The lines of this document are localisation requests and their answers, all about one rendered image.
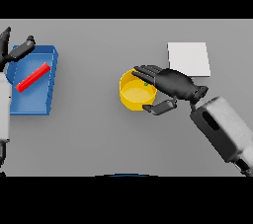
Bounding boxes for robot left hand dark grey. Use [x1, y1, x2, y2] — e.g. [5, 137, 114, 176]
[0, 26, 37, 73]

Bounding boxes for robot right hand dark grey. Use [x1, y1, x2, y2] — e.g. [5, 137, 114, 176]
[130, 64, 210, 116]

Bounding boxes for pale square measuring scale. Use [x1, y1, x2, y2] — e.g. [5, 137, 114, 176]
[167, 41, 211, 78]

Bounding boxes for red beaker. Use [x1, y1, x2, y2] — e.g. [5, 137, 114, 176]
[15, 62, 52, 94]

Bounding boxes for yellow bowl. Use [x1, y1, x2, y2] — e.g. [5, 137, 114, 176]
[119, 68, 158, 112]

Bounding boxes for blue tray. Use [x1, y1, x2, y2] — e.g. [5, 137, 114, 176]
[6, 44, 59, 116]

